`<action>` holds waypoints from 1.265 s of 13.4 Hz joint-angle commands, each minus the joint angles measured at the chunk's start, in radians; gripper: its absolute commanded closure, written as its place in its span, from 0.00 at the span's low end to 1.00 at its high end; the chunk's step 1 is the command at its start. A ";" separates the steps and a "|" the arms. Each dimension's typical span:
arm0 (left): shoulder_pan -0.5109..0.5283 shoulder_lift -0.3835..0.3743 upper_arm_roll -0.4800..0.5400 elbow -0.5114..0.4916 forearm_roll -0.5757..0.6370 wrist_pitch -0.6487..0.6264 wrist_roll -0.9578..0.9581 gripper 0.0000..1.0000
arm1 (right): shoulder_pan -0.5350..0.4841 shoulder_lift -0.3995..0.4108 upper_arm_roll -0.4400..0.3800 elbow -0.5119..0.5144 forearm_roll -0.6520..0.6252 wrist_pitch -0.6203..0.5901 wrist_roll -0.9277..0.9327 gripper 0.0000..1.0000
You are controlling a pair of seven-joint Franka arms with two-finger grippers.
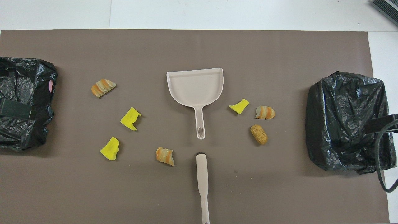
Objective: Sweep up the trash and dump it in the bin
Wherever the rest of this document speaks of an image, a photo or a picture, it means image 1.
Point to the brown oval bread roll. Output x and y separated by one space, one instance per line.
259 134

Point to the beige brush with black bristles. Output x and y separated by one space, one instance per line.
202 174

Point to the yellow sponge with green backing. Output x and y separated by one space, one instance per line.
110 149

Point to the notched yellow sponge piece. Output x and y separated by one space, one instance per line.
130 118

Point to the beige plastic dustpan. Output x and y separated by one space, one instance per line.
194 88

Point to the small yellow sponge wedge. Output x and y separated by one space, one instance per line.
239 106

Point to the grey ribbed device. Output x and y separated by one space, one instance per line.
387 7

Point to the black bag lined bin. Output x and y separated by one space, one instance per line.
342 124

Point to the orange striped bread piece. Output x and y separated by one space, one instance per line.
164 155
265 112
102 87

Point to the black bag bin pink spot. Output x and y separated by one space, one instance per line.
18 77

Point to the brown table mat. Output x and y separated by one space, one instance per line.
199 49

